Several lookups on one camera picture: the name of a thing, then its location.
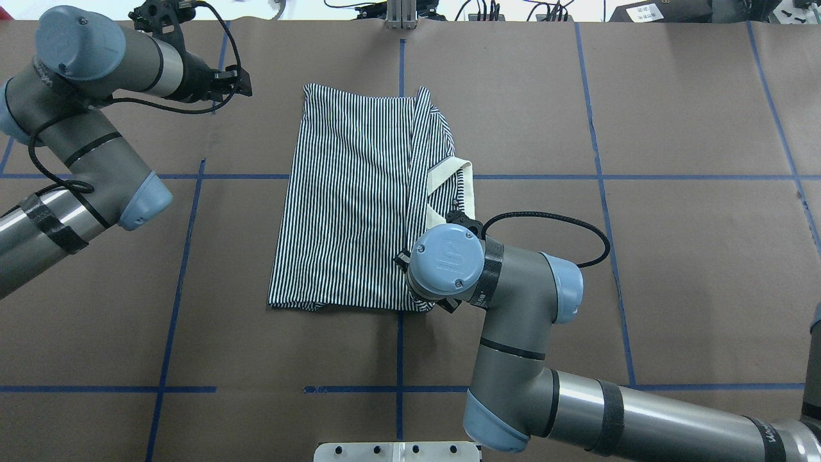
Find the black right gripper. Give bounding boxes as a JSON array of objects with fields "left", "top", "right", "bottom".
[{"left": 394, "top": 249, "right": 461, "bottom": 314}]

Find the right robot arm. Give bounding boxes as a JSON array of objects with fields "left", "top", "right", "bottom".
[{"left": 394, "top": 223, "right": 820, "bottom": 461}]

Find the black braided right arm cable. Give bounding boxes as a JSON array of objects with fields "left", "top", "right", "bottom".
[{"left": 481, "top": 212, "right": 611, "bottom": 269}]

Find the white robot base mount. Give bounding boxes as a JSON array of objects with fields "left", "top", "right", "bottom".
[{"left": 313, "top": 441, "right": 483, "bottom": 461}]

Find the grey box with label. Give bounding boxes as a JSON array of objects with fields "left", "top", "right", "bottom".
[{"left": 607, "top": 1, "right": 713, "bottom": 23}]

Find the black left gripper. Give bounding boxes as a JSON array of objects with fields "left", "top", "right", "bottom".
[{"left": 183, "top": 55, "right": 253, "bottom": 103}]

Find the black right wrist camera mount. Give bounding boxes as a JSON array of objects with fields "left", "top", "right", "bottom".
[{"left": 445, "top": 209, "right": 485, "bottom": 240}]

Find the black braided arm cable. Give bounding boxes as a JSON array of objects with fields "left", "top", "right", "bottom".
[
  {"left": 481, "top": 212, "right": 611, "bottom": 269},
  {"left": 27, "top": 0, "right": 243, "bottom": 196}
]

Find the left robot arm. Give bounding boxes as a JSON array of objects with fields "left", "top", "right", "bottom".
[{"left": 1, "top": 1, "right": 252, "bottom": 296}]

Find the navy white striped polo shirt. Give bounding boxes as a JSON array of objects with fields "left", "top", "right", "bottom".
[{"left": 267, "top": 83, "right": 475, "bottom": 312}]

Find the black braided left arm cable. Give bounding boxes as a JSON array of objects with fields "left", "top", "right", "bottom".
[{"left": 27, "top": 0, "right": 243, "bottom": 196}]

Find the aluminium profile post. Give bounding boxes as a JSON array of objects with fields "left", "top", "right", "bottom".
[{"left": 385, "top": 0, "right": 418, "bottom": 30}]

